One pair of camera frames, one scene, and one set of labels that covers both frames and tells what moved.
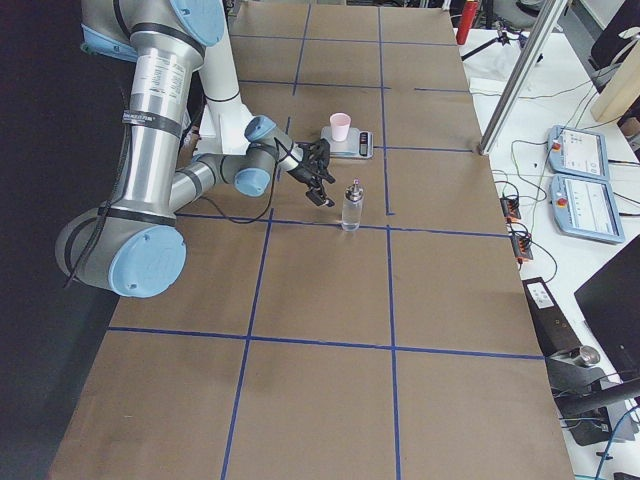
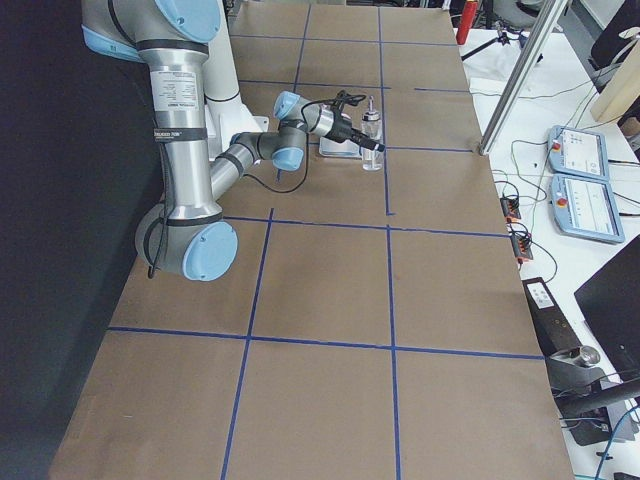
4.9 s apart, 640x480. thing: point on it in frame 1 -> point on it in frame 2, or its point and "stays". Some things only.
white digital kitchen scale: (358, 144) stays
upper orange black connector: (510, 206) stays
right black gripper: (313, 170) -> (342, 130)
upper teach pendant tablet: (578, 152) stays
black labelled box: (554, 332) stays
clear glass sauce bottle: (352, 207) -> (372, 159)
